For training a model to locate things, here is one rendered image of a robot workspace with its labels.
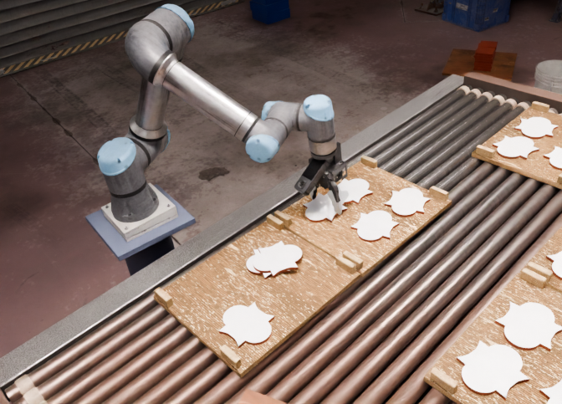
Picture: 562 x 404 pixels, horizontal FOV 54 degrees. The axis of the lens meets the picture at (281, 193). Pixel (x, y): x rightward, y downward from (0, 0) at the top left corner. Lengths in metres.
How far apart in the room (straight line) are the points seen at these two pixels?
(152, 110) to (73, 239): 1.78
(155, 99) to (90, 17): 4.48
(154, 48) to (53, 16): 4.59
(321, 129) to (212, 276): 0.48
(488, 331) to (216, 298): 0.65
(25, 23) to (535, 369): 5.37
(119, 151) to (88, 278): 1.46
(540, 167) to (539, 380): 0.81
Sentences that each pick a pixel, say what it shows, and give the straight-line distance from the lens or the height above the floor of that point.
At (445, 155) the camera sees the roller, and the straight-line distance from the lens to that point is 1.94.
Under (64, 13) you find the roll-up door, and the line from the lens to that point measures 6.01.
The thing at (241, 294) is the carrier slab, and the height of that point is 0.94.
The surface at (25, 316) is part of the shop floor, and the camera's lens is 3.01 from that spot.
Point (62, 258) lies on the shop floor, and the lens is 3.26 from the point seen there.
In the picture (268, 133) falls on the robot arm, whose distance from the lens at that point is 1.37.
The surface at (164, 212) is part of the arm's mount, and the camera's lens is 1.78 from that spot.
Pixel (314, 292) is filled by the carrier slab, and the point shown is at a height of 0.94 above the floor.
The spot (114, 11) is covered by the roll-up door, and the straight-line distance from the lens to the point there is 6.18.
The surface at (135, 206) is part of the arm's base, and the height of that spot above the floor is 0.96.
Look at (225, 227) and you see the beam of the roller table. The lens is 1.65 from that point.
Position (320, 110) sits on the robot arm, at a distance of 1.42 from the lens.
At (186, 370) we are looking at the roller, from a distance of 1.32.
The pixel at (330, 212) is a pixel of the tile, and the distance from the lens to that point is 1.61.
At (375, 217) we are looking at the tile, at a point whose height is 0.95.
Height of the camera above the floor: 1.95
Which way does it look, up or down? 36 degrees down
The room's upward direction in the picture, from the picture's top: 6 degrees counter-clockwise
